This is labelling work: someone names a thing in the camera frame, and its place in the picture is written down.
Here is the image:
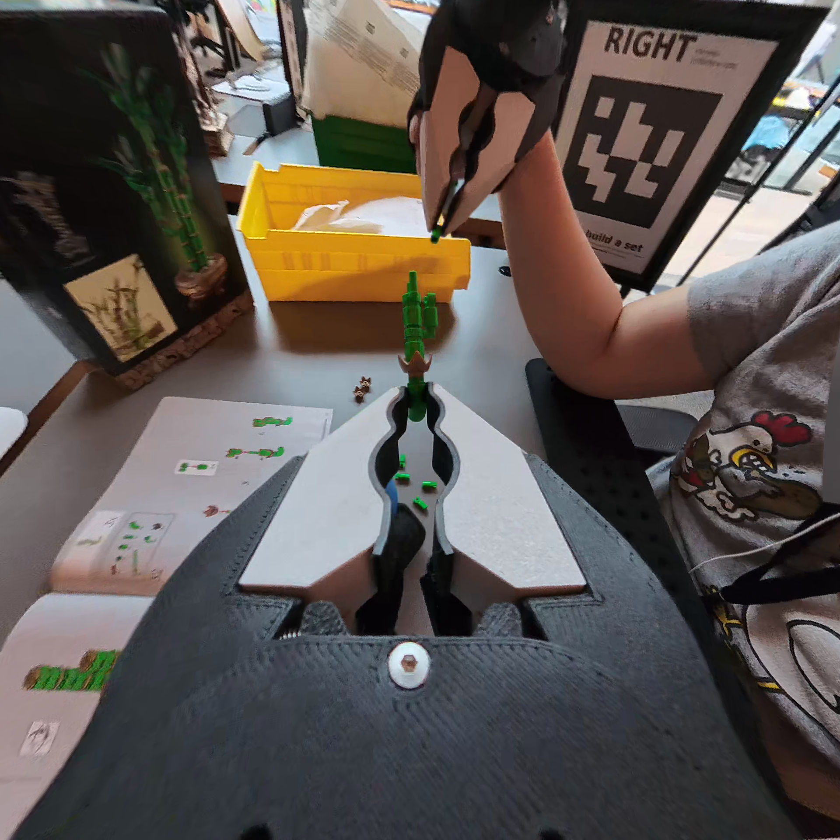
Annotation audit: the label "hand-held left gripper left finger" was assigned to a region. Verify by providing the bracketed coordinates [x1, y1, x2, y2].
[239, 386, 404, 636]

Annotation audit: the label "person in grey shirt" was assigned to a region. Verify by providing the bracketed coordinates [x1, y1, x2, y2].
[646, 222, 840, 795]

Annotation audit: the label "thin green lego bar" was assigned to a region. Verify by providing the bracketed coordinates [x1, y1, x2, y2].
[430, 182, 462, 245]

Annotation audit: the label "brown lego tree model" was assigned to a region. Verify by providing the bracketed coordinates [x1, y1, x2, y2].
[178, 39, 235, 160]

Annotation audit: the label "person's right forearm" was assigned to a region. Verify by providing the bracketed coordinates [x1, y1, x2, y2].
[495, 128, 718, 401]

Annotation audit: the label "black rounded object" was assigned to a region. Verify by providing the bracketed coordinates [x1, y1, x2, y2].
[382, 511, 427, 595]

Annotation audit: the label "lego instruction booklet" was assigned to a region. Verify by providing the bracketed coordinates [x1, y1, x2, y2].
[0, 395, 334, 818]

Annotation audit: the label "green lego pieces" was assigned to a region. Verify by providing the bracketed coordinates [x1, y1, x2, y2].
[392, 453, 439, 514]

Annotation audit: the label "green lego bamboo stem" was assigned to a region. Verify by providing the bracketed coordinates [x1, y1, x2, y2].
[397, 270, 439, 422]

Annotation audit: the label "white stand base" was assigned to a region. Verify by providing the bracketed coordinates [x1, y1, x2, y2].
[0, 407, 28, 460]

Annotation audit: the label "black strap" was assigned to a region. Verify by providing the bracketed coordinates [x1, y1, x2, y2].
[718, 505, 840, 605]

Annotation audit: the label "white paper bag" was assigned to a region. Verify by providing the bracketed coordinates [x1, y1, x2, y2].
[305, 0, 427, 129]

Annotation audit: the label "thin white cable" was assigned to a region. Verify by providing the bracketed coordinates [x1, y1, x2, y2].
[689, 517, 823, 572]

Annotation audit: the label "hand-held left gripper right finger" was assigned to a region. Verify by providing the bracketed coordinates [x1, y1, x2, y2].
[419, 385, 587, 636]

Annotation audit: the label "black framed marker sign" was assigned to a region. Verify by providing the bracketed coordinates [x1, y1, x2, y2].
[554, 0, 831, 294]

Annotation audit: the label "green plastic bin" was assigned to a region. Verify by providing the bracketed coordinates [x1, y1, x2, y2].
[311, 115, 421, 175]

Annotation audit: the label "black lego set box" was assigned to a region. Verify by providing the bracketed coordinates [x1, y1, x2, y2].
[0, 7, 253, 392]

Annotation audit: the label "crumpled white plastic bag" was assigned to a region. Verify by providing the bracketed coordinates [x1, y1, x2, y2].
[292, 196, 424, 236]

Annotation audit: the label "yellow plastic bin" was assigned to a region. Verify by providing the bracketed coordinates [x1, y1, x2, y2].
[236, 162, 471, 304]

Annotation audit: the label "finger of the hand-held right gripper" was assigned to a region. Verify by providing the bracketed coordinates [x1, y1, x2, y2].
[418, 46, 488, 229]
[445, 91, 537, 238]

